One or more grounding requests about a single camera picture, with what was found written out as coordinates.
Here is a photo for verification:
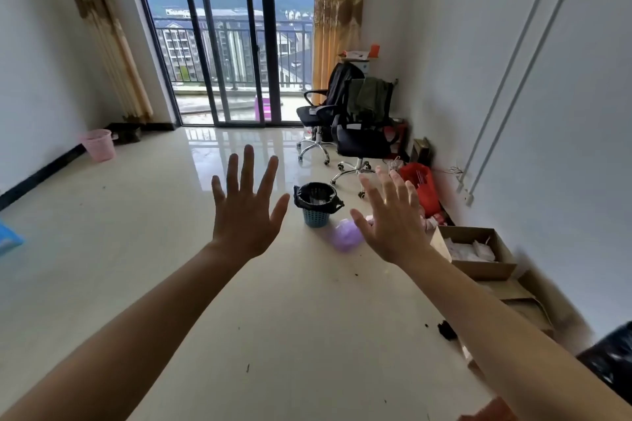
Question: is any person's right hand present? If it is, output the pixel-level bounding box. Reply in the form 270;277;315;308
349;164;435;268

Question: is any person's left hand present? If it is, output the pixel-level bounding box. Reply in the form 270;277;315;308
211;144;291;264

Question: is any greyish black garbage bag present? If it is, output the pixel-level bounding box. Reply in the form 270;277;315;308
293;182;346;215

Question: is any person's left forearm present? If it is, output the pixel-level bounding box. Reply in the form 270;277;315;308
0;243;248;421

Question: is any person's right forearm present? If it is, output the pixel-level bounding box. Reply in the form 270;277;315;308
400;247;632;421

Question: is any red plastic bag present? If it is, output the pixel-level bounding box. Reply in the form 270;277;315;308
397;162;443;218

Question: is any purple plastic bag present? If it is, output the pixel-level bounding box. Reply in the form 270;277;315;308
328;216;374;254

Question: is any large black plastic bag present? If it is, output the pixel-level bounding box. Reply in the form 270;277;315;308
576;320;632;407

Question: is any small pink packet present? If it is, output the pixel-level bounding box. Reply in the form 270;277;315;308
422;212;449;234

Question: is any white packing paper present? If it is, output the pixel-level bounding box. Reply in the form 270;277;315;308
443;237;496;262

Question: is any blue slotted plastic basket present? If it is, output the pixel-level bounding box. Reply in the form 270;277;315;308
302;208;330;229

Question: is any small brown box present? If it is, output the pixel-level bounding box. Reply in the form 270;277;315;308
410;137;435;166

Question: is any open cardboard box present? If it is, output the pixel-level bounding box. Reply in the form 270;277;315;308
429;226;518;282

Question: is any red orange object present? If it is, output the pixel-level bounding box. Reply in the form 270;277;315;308
384;118;409;155

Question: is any black office chair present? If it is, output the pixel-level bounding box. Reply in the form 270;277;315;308
329;78;401;199
296;62;366;166

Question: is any flattened cardboard box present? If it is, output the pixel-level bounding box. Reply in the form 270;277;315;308
461;270;556;372

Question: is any olive green garment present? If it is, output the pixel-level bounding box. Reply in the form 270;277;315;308
347;78;391;113

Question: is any pink perforated plastic basket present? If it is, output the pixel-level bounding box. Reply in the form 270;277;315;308
78;128;119;164

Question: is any black balcony railing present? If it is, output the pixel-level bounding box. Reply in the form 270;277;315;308
153;16;315;91

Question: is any white side table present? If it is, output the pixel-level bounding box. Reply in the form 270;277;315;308
338;43;381;76

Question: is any red floor object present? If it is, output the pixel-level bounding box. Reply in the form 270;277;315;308
459;397;517;421

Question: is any beige floral curtain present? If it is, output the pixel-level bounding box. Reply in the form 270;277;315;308
61;0;155;124

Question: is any blue plastic stool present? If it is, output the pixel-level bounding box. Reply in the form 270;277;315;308
0;222;24;257

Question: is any orange gold curtain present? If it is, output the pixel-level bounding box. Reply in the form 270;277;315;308
311;0;369;106

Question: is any black window frame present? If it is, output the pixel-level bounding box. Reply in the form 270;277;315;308
123;0;283;130

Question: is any white wall conduit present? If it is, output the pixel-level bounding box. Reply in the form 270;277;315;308
456;0;566;192
466;0;591;205

